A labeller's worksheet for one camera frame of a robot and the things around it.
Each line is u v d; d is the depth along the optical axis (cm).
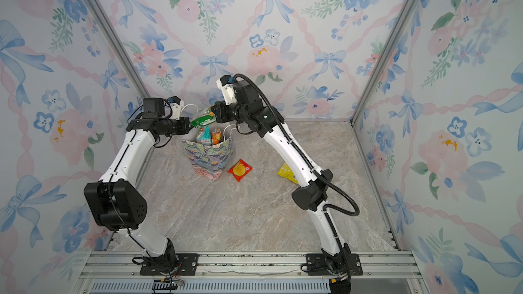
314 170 52
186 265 73
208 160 84
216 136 87
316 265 73
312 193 50
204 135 85
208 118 70
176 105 76
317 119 124
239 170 98
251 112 57
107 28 81
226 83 63
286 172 97
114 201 48
